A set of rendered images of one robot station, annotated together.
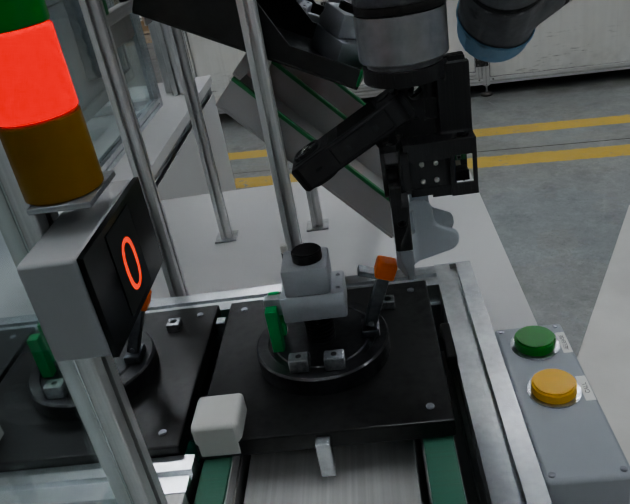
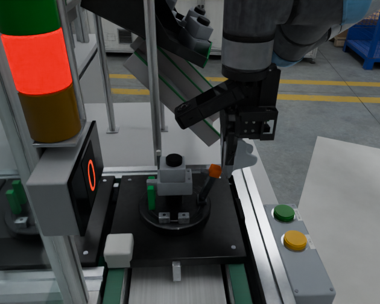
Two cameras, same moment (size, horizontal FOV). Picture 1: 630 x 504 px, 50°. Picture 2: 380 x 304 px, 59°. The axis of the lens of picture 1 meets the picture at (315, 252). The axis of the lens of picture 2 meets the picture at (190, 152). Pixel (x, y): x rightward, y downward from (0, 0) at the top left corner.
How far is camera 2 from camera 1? 0.12 m
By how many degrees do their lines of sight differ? 10
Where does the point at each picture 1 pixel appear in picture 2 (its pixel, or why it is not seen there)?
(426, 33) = (263, 53)
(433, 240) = (244, 160)
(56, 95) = (61, 76)
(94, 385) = (59, 240)
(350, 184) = not seen: hidden behind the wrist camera
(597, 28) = not seen: hidden behind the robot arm
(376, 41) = (235, 54)
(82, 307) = (66, 209)
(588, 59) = not seen: hidden behind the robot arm
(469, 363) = (251, 222)
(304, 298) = (171, 184)
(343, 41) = (197, 40)
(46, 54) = (58, 50)
